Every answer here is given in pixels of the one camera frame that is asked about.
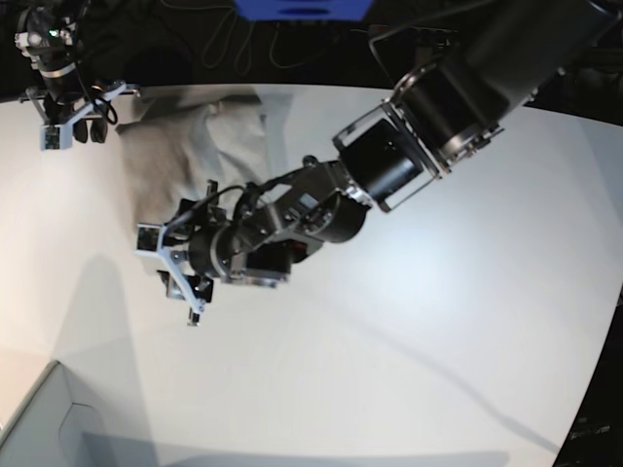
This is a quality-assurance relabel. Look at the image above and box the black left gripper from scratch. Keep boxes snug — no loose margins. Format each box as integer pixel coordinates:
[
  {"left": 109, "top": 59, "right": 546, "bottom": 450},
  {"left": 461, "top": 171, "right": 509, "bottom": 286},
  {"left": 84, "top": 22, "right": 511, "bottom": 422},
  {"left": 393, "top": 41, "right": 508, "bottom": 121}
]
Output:
[{"left": 158, "top": 196, "right": 251, "bottom": 303}]

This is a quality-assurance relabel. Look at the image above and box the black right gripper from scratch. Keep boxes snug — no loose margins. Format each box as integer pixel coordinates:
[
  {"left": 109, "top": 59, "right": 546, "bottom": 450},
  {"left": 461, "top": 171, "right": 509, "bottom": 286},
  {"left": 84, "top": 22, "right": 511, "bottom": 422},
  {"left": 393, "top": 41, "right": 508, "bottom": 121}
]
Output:
[{"left": 39, "top": 67, "right": 108, "bottom": 144}]

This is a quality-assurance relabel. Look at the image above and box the beige grey t-shirt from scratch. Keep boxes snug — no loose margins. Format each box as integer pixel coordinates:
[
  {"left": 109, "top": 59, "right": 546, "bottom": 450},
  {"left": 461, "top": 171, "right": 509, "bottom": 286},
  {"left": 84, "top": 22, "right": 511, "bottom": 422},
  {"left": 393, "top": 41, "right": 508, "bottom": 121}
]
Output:
[{"left": 117, "top": 94, "right": 292, "bottom": 233}]

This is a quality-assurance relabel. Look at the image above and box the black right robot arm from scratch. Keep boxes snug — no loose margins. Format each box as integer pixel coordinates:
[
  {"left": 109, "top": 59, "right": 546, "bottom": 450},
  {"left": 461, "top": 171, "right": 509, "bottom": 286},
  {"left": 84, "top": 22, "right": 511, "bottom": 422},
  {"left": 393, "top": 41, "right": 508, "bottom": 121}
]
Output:
[{"left": 14, "top": 1, "right": 127, "bottom": 151}]

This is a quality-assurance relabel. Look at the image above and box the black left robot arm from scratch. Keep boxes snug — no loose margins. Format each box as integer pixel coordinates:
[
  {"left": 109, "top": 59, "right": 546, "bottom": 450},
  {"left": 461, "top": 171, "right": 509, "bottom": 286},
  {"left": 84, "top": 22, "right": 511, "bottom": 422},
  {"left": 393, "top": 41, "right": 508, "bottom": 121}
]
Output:
[{"left": 156, "top": 1, "right": 622, "bottom": 313}]

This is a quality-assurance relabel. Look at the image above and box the blue plastic panel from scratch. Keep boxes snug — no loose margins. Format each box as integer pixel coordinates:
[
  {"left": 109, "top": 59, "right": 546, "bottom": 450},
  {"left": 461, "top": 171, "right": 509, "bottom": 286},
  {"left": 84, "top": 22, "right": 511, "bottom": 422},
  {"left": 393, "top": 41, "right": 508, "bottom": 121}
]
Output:
[{"left": 234, "top": 0, "right": 374, "bottom": 21}]

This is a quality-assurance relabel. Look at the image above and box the white cardboard box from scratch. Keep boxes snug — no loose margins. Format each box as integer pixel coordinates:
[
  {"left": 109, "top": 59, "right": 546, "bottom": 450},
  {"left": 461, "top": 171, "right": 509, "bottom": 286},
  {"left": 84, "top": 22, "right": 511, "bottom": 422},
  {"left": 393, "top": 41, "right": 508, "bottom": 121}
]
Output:
[{"left": 1, "top": 360, "right": 160, "bottom": 466}]

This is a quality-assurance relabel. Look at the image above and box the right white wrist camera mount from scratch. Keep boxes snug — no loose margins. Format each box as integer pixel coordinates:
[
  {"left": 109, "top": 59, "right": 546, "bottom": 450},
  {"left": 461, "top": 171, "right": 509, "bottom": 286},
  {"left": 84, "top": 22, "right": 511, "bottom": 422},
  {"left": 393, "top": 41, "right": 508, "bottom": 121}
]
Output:
[{"left": 18, "top": 81, "right": 141, "bottom": 151}]

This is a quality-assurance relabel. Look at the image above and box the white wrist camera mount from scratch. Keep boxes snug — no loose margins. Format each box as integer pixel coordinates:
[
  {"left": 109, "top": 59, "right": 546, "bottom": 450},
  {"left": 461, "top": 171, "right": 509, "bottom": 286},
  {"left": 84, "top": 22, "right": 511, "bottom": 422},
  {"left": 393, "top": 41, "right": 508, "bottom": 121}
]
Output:
[
  {"left": 18, "top": 81, "right": 141, "bottom": 151},
  {"left": 135, "top": 198, "right": 212, "bottom": 327}
]

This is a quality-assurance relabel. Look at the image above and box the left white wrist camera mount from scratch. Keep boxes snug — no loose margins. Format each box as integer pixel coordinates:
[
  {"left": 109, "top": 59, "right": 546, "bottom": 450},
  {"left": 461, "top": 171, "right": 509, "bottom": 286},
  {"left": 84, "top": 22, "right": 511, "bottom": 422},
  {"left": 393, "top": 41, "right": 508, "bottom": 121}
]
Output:
[{"left": 135, "top": 198, "right": 212, "bottom": 327}]

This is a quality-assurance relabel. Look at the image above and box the grey looped cable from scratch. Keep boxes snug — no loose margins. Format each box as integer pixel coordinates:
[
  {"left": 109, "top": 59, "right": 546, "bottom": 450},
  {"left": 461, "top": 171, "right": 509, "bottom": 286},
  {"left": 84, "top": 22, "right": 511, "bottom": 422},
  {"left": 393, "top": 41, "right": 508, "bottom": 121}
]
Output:
[{"left": 201, "top": 18, "right": 342, "bottom": 74}]

